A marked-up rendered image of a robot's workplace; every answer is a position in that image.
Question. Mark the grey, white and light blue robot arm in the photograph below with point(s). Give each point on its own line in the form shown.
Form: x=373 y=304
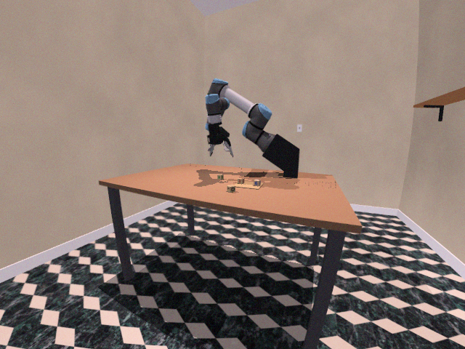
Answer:
x=218 y=100

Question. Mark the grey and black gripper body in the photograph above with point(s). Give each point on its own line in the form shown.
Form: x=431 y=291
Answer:
x=216 y=137

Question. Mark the tan mat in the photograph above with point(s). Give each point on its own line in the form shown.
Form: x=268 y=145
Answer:
x=248 y=184

